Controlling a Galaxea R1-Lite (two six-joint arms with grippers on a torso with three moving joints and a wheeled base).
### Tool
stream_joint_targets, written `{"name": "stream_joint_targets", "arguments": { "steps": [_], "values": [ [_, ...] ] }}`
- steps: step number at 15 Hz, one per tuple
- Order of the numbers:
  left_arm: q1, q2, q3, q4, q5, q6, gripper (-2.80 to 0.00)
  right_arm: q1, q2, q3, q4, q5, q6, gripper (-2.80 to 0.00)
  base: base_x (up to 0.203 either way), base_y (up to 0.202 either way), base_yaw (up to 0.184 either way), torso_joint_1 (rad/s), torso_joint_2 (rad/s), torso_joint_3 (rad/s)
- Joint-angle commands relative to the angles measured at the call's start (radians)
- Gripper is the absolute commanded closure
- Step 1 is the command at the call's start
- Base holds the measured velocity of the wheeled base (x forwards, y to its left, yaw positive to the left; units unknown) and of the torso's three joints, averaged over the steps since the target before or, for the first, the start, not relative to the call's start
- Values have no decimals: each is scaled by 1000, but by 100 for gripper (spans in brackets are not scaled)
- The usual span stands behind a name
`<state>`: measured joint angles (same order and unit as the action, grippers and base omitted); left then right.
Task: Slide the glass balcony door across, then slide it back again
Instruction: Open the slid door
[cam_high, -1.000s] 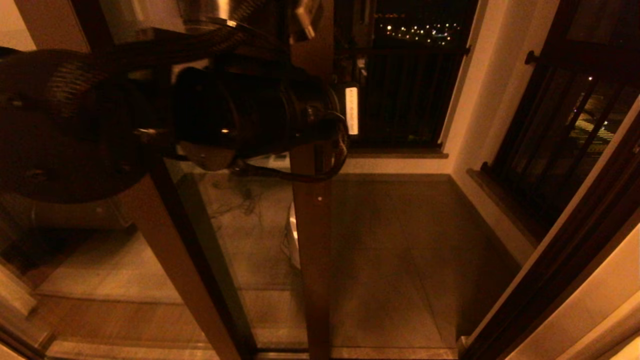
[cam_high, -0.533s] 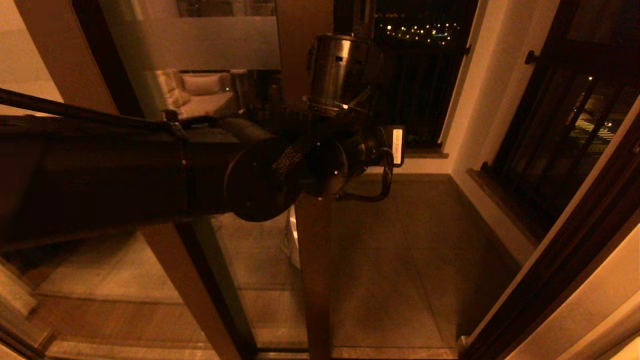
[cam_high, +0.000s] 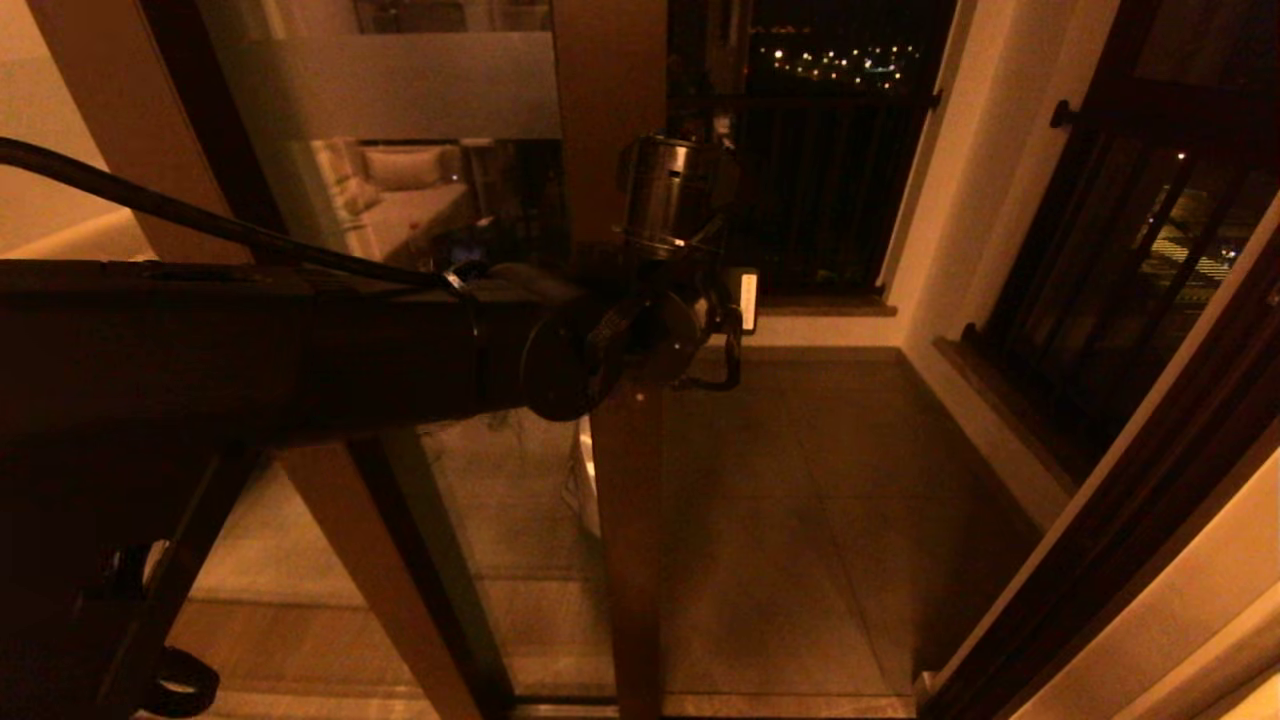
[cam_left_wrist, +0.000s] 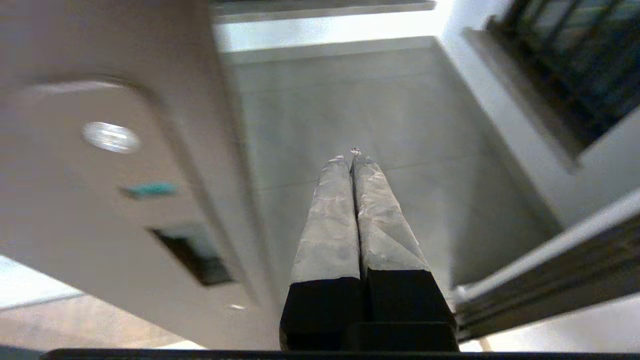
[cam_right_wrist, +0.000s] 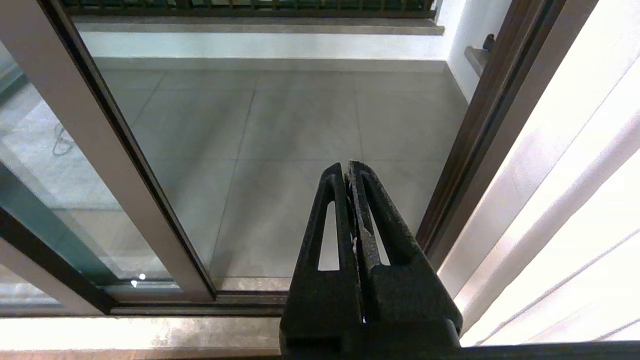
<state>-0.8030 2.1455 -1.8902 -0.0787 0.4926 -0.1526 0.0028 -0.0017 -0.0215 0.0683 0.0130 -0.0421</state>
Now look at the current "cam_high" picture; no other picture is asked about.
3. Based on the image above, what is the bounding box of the dark brown door jamb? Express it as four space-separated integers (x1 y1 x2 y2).
915 195 1280 720

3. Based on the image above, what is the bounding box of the brown framed fixed glass panel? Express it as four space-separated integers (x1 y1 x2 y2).
0 0 516 720

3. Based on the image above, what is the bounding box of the brown framed sliding glass door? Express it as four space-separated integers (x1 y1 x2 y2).
195 0 671 720

